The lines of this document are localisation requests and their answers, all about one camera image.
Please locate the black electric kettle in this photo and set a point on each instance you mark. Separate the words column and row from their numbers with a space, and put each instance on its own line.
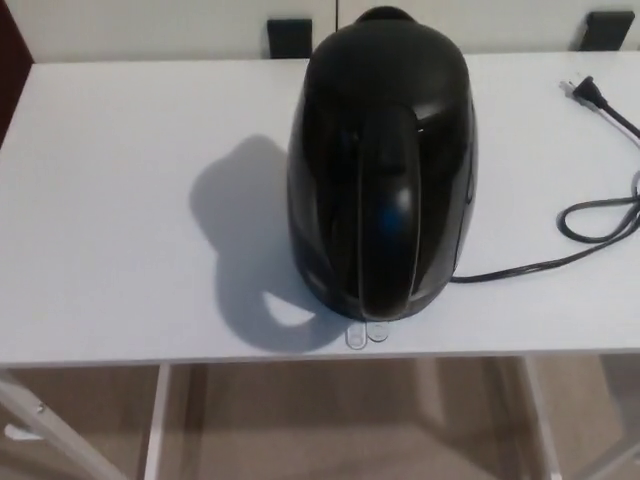
column 380, row 175

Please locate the long clear plastic kettle tab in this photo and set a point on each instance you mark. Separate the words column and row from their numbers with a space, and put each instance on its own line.
column 355, row 337

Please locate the round clear plastic kettle tab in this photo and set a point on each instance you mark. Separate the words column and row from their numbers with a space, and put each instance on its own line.
column 378, row 332

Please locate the dark red-brown door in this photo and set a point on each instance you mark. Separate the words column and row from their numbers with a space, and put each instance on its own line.
column 12, row 45

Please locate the white plastic leg bracket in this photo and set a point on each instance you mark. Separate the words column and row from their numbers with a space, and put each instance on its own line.
column 17, row 433

